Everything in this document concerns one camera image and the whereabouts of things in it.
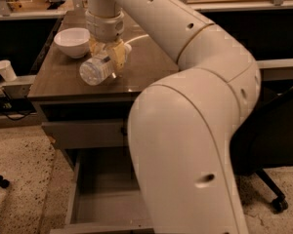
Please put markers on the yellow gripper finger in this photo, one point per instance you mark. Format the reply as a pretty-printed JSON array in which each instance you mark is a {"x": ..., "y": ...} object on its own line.
[
  {"x": 116, "y": 52},
  {"x": 95, "y": 46}
]

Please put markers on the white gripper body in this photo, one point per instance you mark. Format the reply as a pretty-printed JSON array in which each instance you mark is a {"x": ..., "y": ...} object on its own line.
[{"x": 104, "y": 27}]

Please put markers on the clear plastic water bottle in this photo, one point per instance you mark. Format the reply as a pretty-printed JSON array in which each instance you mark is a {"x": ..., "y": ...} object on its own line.
[{"x": 98, "y": 68}]

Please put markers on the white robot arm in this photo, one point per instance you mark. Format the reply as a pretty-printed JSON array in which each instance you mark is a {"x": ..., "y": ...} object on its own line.
[{"x": 179, "y": 128}]

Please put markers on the grey drawer cabinet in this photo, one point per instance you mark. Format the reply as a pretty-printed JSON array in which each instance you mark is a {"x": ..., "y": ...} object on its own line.
[{"x": 84, "y": 106}]

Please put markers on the open grey lower drawer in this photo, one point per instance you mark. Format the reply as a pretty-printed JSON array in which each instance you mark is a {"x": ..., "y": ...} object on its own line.
[{"x": 105, "y": 197}]

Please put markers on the white ceramic bowl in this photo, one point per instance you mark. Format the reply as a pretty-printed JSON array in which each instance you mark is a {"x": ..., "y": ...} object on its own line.
[{"x": 73, "y": 42}]

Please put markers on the white paper cup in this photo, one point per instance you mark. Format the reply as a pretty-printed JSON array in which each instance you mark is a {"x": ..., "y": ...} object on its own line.
[{"x": 6, "y": 71}]

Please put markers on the black office chair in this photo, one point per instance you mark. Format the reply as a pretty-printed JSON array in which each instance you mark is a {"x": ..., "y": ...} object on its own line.
[{"x": 265, "y": 140}]

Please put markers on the grey upper drawer with handle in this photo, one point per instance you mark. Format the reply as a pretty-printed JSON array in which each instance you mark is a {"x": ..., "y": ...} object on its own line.
[{"x": 86, "y": 134}]

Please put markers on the black power strip with cable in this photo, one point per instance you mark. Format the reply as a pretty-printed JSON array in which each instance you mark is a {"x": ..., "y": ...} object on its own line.
[{"x": 15, "y": 107}]

